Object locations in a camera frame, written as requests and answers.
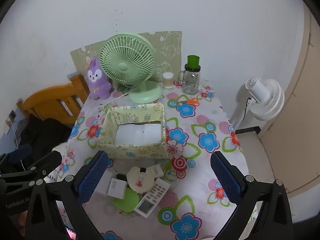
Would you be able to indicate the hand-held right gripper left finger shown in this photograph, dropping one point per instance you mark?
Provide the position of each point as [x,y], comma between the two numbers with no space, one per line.
[92,177]

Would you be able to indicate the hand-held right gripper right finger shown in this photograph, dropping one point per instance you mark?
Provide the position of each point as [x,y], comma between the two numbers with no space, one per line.
[225,177]

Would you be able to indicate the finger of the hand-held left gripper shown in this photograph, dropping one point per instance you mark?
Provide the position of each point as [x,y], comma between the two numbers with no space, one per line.
[21,152]
[47,161]

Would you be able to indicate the white charger adapter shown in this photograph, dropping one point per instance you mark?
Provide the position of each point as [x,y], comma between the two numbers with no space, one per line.
[117,187]

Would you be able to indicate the green rounded case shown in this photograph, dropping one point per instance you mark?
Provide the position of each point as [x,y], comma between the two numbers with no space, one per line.
[127,202]

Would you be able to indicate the cream bear shaped compact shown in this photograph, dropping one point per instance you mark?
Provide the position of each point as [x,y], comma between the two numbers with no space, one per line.
[140,180]

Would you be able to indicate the yellow patterned storage box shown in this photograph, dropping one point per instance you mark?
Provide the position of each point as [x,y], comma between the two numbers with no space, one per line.
[135,152]

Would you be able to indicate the white remote control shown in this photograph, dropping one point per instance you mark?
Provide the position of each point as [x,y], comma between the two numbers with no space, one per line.
[155,192]

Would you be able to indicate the dark clothing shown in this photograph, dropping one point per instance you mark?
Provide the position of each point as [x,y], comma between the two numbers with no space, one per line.
[42,135]

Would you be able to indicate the floral tablecloth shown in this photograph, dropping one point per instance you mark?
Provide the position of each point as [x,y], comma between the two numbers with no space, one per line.
[212,120]

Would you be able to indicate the purple plush rabbit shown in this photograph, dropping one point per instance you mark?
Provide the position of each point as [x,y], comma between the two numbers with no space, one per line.
[96,85]

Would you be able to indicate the glass jar mug green lid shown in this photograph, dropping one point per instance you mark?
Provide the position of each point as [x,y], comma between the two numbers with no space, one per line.
[191,82]

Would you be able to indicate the cotton swab container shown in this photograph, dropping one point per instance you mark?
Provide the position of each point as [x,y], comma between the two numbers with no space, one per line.
[168,81]

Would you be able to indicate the green desk fan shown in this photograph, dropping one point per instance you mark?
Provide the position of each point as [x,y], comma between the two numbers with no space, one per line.
[125,60]

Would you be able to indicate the pale green patterned board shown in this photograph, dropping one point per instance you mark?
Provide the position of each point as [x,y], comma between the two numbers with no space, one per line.
[170,47]

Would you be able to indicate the white pedestal fan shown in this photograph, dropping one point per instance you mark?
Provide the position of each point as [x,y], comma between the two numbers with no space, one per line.
[270,100]

